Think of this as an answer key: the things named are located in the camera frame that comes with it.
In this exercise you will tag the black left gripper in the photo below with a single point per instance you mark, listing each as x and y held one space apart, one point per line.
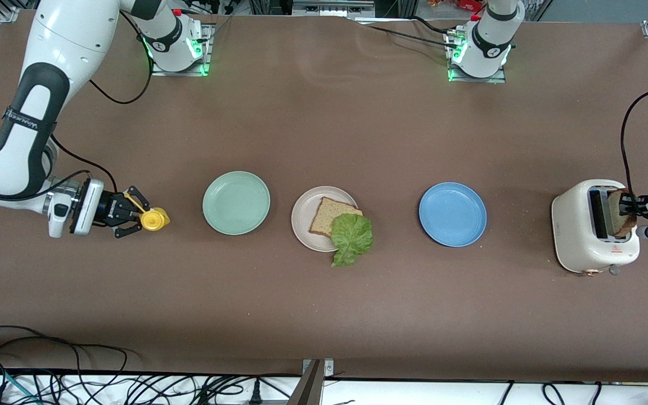
638 201

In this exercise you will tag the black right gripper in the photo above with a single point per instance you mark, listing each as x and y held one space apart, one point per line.
111 209

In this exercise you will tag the brown bread slice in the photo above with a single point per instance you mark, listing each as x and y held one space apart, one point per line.
324 216
619 225

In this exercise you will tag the yellow mustard squeeze bottle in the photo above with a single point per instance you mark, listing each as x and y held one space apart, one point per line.
155 219

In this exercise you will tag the green lettuce leaf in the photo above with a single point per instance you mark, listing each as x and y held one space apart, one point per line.
352 236

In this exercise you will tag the green round plate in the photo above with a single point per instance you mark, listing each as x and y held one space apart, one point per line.
236 202

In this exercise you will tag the beige round plate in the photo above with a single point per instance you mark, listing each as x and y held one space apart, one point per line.
304 219

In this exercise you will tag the blue round plate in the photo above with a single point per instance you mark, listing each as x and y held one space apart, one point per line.
452 214

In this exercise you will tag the white two-slot toaster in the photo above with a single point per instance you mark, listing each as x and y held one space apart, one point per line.
574 225

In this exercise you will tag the black power plug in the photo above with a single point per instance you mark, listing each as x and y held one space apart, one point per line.
255 394

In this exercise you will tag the red package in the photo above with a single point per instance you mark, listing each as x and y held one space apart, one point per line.
459 4

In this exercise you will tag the grey equipment box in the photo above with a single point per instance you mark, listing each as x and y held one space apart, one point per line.
332 8

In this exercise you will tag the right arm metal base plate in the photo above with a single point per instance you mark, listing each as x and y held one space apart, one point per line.
207 56

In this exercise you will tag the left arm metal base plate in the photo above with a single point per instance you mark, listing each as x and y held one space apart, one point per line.
495 79

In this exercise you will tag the grey metal post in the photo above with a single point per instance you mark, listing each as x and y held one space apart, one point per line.
308 389

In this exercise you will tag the metal bracket plate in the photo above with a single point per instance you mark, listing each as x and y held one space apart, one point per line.
329 368

